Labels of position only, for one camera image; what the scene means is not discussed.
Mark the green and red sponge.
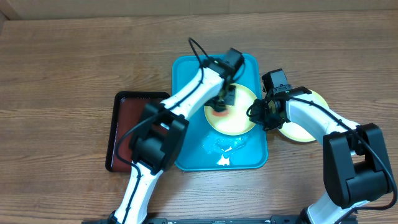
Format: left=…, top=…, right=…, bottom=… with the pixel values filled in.
left=211, top=108, right=229, bottom=117

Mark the yellow plate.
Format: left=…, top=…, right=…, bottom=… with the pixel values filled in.
left=279, top=90, right=329, bottom=142
left=204, top=84, right=257, bottom=136

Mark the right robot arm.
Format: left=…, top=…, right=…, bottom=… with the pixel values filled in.
left=246, top=86, right=397, bottom=223

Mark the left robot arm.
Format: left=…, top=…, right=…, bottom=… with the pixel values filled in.
left=108, top=58, right=242, bottom=223

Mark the teal plastic tray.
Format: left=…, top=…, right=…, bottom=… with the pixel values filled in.
left=172, top=54, right=268, bottom=171

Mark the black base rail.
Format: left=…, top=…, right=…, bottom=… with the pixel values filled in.
left=81, top=213, right=358, bottom=224

